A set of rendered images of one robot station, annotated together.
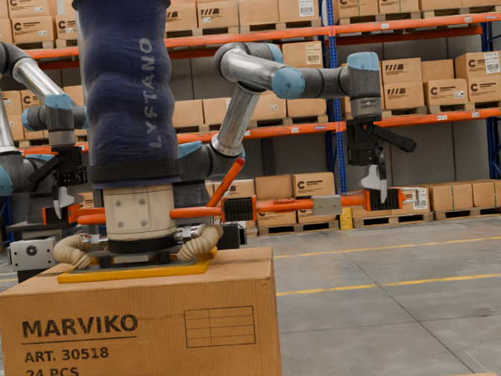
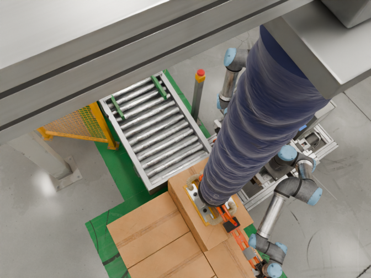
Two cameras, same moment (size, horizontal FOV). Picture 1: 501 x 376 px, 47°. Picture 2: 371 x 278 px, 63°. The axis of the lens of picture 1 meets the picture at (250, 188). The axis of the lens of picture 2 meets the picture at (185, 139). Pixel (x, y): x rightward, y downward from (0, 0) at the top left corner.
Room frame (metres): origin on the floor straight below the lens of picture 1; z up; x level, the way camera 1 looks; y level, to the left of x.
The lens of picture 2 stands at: (0.96, 0.06, 3.25)
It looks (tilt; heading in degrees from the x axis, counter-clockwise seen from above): 68 degrees down; 51
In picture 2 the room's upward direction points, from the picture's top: 6 degrees clockwise
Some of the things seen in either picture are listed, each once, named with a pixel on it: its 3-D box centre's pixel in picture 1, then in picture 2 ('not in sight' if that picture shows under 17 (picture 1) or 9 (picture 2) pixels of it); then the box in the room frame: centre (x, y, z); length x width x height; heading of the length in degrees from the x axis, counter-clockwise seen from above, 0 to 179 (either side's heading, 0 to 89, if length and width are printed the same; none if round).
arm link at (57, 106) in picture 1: (58, 113); not in sight; (1.72, 0.55, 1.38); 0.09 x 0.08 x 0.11; 53
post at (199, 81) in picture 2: not in sight; (196, 102); (1.96, 1.20, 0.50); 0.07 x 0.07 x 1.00; 87
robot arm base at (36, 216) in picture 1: (48, 206); not in sight; (2.01, 0.71, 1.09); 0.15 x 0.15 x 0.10
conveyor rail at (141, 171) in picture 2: not in sight; (96, 92); (1.17, 1.83, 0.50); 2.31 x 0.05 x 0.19; 87
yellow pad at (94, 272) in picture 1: (134, 264); (200, 202); (1.35, 0.29, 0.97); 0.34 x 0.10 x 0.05; 87
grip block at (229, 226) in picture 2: (239, 209); (231, 224); (1.43, 0.03, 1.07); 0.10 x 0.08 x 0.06; 177
